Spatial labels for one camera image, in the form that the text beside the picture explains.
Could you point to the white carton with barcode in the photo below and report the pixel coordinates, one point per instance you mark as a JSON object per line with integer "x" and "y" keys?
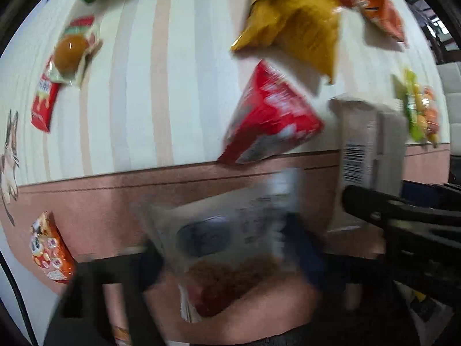
{"x": 360, "y": 144}

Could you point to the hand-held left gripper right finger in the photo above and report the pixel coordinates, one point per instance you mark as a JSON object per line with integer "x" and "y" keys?
{"x": 306, "y": 252}

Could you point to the orange printed snack packet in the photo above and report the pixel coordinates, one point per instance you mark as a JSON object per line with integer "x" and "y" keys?
{"x": 50, "y": 248}

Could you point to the yellow chip bag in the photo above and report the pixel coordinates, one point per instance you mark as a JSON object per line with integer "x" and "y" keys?
{"x": 295, "y": 18}

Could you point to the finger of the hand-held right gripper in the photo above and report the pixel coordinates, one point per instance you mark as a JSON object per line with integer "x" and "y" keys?
{"x": 367, "y": 202}
{"x": 425, "y": 191}

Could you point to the small red snack packet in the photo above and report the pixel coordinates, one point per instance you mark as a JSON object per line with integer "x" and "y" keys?
{"x": 43, "y": 104}

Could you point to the orange chip bag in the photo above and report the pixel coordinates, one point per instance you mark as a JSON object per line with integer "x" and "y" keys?
{"x": 381, "y": 3}

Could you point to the green packet of colourful candies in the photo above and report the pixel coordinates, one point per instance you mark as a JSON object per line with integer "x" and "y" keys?
{"x": 419, "y": 111}

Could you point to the small orange packet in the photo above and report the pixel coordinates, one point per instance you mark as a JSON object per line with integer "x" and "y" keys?
{"x": 120, "y": 336}

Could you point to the burger gummy packet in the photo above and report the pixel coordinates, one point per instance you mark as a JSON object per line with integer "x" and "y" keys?
{"x": 74, "y": 50}

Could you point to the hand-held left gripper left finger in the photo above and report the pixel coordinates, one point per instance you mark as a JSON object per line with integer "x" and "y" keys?
{"x": 151, "y": 270}

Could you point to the white tufted sofa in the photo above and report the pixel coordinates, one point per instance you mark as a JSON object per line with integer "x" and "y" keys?
{"x": 452, "y": 101}

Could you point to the clear packet with brown snack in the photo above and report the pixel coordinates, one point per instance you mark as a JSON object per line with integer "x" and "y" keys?
{"x": 223, "y": 230}

